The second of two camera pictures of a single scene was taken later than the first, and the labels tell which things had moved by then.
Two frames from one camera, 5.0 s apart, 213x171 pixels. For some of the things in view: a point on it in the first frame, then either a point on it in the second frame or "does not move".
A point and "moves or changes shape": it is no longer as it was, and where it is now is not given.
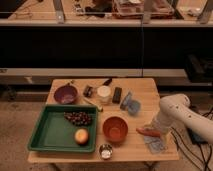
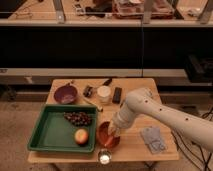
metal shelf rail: [90, 73] does not move
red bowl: [115, 129] moves or changes shape
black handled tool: [107, 81] does not move
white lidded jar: [104, 94] does not move
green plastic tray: [55, 132] does not move
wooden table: [125, 110] does not move
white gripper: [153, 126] to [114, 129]
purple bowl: [66, 94] does not move
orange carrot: [150, 132] to [112, 141]
